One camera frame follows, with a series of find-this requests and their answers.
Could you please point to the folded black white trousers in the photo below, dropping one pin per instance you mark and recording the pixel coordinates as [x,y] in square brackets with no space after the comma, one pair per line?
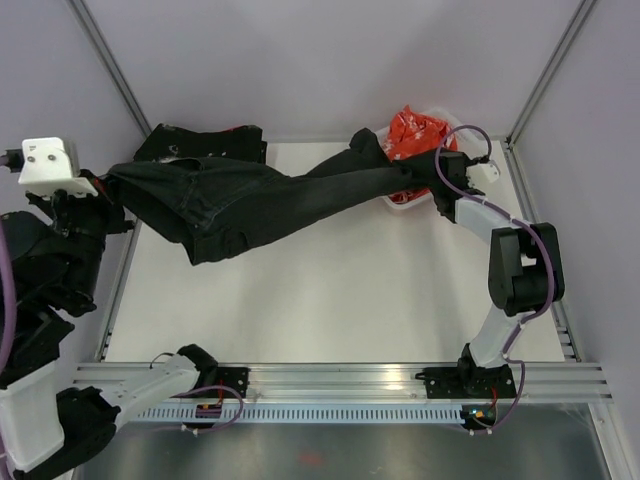
[167,142]

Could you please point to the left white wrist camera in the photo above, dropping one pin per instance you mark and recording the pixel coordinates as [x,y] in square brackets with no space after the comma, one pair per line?
[49,167]

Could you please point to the white plastic basket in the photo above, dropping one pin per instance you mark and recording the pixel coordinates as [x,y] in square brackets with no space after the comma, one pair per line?
[408,199]

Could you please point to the right aluminium frame post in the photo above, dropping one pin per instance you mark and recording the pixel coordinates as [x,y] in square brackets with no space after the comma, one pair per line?
[569,36]

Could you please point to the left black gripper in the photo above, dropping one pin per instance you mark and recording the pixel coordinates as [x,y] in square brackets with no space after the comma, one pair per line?
[113,214]

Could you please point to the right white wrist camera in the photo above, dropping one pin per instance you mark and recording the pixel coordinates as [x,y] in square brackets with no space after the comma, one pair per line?
[481,171]

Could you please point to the orange white garment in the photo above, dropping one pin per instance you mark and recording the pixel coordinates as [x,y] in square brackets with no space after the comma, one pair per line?
[411,133]

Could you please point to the aluminium frame post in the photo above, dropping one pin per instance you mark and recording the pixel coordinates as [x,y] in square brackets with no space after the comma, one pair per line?
[93,33]
[569,36]

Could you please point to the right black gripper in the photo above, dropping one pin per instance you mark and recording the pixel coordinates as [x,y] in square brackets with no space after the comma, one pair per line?
[466,164]

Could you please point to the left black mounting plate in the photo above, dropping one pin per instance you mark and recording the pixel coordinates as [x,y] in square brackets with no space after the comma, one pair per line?
[237,378]

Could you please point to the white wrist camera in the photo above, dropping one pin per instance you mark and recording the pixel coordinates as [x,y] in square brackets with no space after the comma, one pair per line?
[49,167]
[481,171]

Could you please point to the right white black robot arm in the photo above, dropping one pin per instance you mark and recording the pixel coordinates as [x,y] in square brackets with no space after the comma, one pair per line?
[525,276]

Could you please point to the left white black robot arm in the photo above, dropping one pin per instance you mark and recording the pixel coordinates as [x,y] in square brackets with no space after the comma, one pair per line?
[48,270]

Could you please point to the black mounting plate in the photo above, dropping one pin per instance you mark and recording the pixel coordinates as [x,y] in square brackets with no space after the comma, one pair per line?
[237,378]
[456,383]

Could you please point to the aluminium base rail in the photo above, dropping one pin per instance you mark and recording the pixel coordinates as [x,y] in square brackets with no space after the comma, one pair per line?
[396,383]

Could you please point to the slotted grey cable duct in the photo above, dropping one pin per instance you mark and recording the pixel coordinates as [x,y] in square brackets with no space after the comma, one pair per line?
[290,413]

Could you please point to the left aluminium frame post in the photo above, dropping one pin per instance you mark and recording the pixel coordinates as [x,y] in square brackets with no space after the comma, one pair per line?
[93,33]

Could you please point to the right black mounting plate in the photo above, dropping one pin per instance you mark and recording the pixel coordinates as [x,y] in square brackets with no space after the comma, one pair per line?
[456,383]

